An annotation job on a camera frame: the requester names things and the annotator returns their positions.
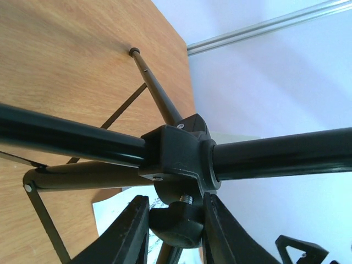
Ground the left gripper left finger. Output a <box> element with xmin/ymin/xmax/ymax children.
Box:
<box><xmin>70</xmin><ymin>195</ymin><xmax>149</xmax><ymax>264</ymax></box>

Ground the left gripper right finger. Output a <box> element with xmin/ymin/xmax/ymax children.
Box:
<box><xmin>202</xmin><ymin>193</ymin><xmax>279</xmax><ymax>264</ymax></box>

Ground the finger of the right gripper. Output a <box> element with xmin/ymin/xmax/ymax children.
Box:
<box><xmin>275</xmin><ymin>235</ymin><xmax>329</xmax><ymax>264</ymax></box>

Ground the white metronome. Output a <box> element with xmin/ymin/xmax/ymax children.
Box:
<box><xmin>210</xmin><ymin>131</ymin><xmax>260</xmax><ymax>145</ymax></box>

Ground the aluminium frame rail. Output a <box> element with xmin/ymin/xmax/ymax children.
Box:
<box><xmin>187</xmin><ymin>1</ymin><xmax>351</xmax><ymax>57</ymax></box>

